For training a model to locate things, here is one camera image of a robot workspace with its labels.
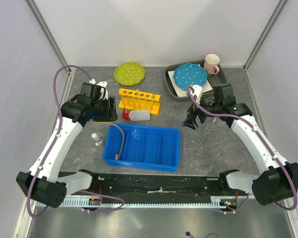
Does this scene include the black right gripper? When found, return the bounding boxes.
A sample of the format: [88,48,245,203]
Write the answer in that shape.
[181,93,222,130]

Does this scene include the white wash bottle red cap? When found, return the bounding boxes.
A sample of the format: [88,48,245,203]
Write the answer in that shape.
[122,107,151,122]

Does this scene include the round glass flask white stopper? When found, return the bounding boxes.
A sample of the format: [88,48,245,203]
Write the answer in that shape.
[90,132,105,147]

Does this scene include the metal crucible tongs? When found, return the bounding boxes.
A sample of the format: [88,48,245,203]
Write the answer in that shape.
[187,118,217,156]

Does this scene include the tan rubber tube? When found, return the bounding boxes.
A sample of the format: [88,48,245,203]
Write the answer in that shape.
[98,122,125,160]

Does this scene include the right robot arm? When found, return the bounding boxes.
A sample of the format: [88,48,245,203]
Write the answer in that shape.
[182,83,298,211]

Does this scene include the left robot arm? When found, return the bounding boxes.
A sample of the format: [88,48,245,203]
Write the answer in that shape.
[16,81,118,208]

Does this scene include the yellow test tube rack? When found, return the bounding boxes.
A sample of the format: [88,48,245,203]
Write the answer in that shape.
[118,88,161,116]

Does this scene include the white square board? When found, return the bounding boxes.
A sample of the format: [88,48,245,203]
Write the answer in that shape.
[168,63,212,98]

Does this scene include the blue polka dot plate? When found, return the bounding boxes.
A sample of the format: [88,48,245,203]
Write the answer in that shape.
[173,63,208,90]

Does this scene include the green polka dot plate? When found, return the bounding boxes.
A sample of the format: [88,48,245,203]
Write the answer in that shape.
[114,62,145,86]

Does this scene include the blue divided plastic bin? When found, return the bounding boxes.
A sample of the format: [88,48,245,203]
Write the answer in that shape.
[102,123,181,172]

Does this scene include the pink mug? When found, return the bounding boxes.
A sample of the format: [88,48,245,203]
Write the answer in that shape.
[204,54,220,75]

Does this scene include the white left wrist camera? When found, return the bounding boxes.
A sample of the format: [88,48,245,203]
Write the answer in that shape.
[96,81,109,100]

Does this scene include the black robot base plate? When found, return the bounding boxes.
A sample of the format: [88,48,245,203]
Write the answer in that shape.
[80,169,246,203]

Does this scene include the white cable duct strip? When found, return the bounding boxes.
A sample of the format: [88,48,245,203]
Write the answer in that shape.
[59,195,226,209]

